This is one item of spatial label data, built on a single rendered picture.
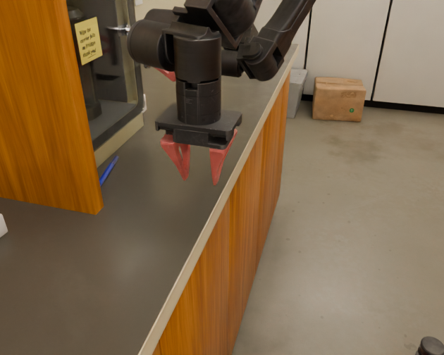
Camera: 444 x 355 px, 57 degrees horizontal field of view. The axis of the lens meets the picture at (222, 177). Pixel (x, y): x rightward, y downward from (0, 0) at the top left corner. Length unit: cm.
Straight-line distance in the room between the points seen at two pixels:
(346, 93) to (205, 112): 307
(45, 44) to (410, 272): 189
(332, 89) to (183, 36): 307
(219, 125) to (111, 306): 30
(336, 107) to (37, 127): 303
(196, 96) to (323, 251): 173
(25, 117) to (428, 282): 185
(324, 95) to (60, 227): 297
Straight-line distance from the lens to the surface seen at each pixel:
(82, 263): 71
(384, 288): 206
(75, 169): 77
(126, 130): 106
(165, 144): 54
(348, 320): 188
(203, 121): 51
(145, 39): 54
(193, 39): 49
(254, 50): 87
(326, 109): 359
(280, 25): 92
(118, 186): 88
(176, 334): 82
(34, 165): 82
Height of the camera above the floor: 140
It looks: 31 degrees down
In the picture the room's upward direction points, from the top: straight up
